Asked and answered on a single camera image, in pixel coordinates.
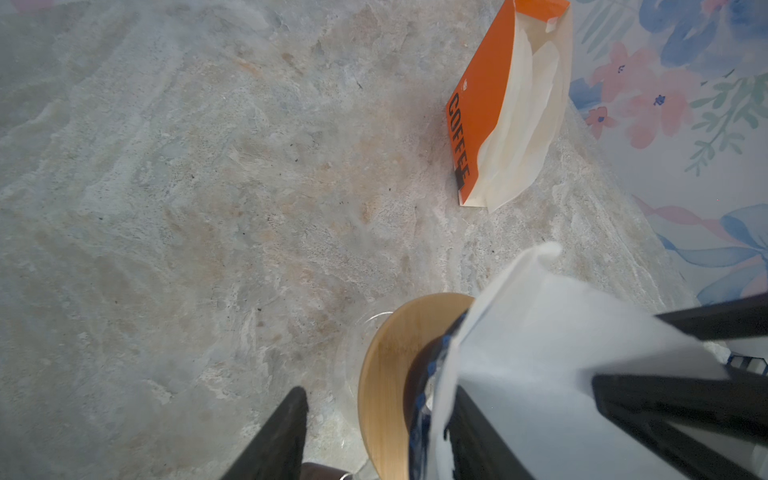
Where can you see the blue glass dripper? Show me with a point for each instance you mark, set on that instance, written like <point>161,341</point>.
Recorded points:
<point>418,397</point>

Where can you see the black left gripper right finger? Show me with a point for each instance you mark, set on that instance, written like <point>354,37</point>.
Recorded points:
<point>478,450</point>

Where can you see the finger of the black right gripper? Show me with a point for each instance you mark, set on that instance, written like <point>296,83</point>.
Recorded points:
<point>738,319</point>
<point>648,408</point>

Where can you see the coffee filter pack orange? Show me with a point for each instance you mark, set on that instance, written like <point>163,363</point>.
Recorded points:
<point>509,104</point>

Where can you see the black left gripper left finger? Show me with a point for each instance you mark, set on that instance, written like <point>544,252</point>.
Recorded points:
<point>276,452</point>

